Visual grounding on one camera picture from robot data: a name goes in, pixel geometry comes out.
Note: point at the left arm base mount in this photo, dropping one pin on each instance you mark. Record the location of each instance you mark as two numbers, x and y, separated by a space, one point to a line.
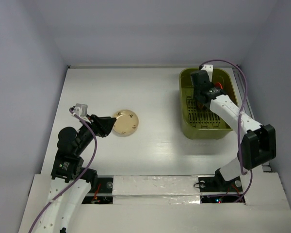
102 193

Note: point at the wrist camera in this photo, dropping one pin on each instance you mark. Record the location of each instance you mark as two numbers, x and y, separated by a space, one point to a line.
208 68
80 110

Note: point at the green dish rack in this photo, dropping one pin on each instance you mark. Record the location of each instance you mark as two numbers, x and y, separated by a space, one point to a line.
198 123

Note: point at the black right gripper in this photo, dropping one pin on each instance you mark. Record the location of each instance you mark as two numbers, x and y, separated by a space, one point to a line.
199 97

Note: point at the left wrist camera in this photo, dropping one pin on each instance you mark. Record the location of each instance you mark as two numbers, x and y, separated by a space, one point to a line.
80 110

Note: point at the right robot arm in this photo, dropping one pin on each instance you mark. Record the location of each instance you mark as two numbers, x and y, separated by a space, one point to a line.
256 142

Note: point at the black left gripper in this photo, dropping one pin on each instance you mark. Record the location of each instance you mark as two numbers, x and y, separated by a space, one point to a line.
103 124

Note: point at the white foam front panel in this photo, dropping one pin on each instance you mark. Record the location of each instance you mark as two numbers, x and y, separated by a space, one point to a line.
171 204

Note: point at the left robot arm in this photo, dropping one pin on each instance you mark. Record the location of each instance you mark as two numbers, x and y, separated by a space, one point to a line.
70 180

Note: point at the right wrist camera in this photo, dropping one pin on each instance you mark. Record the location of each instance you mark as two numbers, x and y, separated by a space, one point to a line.
208 68

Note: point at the orange plate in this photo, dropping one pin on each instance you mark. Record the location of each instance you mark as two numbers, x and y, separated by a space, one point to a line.
218 85

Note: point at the cream floral plate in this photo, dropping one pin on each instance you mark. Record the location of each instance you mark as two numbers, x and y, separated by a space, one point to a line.
127 122

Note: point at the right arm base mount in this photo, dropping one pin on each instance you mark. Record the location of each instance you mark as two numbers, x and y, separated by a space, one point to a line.
212 192

